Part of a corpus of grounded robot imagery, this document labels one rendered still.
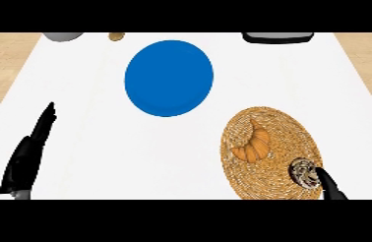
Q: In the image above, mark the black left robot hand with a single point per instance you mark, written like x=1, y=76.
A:
x=28, y=154

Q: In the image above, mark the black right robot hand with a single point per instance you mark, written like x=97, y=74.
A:
x=329, y=186

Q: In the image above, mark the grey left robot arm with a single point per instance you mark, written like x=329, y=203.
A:
x=19, y=195

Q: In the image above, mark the chocolate swirl cupcake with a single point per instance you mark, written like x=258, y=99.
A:
x=302, y=172

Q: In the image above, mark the round woven wicker placemat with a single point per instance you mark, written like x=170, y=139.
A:
x=270, y=154

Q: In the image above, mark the blue round plate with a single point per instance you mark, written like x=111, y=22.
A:
x=168, y=78

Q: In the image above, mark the golden brown croissant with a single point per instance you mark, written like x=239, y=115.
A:
x=252, y=145

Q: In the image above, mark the grey round bowl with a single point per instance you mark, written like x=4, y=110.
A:
x=62, y=36

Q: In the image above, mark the small tan round object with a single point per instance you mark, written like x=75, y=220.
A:
x=115, y=36

